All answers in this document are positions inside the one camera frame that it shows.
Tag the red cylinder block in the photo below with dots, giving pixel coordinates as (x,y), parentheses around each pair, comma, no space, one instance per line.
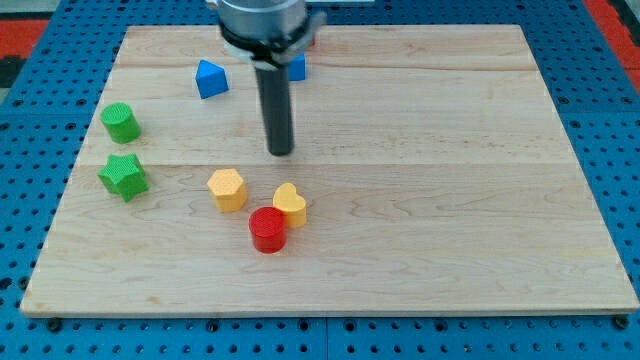
(267,229)

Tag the blue cube block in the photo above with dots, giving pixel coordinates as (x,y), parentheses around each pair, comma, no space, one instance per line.
(297,68)

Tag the blue triangle block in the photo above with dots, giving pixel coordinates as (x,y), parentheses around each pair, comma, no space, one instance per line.
(210,79)

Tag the yellow heart block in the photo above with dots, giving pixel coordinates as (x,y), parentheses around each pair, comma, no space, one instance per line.
(291,204)

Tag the yellow hexagon block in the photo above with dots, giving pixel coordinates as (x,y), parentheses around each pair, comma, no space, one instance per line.
(228,189)

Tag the green star block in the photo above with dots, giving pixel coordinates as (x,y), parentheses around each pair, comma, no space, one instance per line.
(124,175)

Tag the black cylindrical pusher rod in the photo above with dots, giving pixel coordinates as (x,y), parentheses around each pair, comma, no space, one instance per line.
(275,100)

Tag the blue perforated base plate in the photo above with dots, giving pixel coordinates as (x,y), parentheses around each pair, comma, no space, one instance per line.
(47,112)

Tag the green cylinder block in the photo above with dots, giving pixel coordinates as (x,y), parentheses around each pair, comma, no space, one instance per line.
(120,122)

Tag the wooden board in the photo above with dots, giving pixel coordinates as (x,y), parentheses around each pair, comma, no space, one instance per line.
(438,177)

